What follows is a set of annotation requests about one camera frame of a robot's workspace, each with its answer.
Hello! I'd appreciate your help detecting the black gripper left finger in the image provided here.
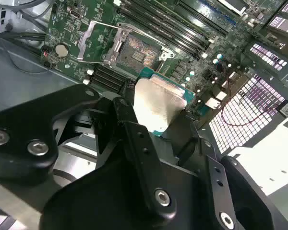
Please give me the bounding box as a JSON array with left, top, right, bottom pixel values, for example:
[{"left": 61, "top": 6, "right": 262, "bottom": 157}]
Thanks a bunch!
[{"left": 0, "top": 80, "right": 178, "bottom": 220}]

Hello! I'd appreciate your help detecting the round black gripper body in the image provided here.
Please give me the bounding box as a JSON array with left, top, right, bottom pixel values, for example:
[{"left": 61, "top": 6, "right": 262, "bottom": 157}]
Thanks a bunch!
[{"left": 39, "top": 157, "right": 222, "bottom": 230}]

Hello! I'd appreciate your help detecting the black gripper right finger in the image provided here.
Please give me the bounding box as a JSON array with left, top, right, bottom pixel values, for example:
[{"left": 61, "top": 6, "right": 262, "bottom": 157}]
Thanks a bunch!
[{"left": 163, "top": 115, "right": 283, "bottom": 230}]

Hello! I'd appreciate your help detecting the silver CPU with green edge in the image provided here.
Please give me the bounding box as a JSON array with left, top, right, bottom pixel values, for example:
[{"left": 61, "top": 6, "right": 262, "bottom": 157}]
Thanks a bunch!
[{"left": 132, "top": 67, "right": 196, "bottom": 138}]

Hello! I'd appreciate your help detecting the metal socket cover frame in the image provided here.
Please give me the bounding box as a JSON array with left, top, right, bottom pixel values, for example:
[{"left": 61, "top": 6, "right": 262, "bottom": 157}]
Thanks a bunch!
[{"left": 77, "top": 20, "right": 122, "bottom": 65}]

